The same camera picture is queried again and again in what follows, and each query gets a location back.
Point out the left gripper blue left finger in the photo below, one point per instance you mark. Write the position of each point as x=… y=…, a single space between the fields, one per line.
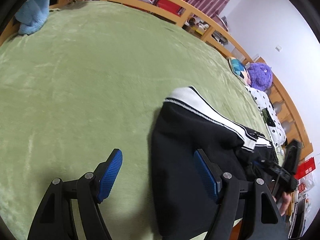
x=54 y=217

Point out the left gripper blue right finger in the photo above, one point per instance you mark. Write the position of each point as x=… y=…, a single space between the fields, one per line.
x=261 y=218

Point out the black track pants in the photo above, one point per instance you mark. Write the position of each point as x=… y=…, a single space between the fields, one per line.
x=192 y=146

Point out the person right hand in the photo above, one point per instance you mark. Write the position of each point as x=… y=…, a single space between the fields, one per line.
x=286 y=200

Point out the red box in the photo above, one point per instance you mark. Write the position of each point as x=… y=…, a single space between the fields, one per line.
x=305 y=168

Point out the white floral pillow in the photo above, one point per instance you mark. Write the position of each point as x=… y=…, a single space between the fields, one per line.
x=269 y=115

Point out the purple plush toy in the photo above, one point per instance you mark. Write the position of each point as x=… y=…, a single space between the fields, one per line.
x=261 y=75

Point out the green plush bed blanket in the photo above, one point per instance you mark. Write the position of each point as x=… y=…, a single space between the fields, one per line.
x=92 y=79

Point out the light blue fleece garment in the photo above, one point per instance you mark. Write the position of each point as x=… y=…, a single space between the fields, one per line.
x=32 y=15

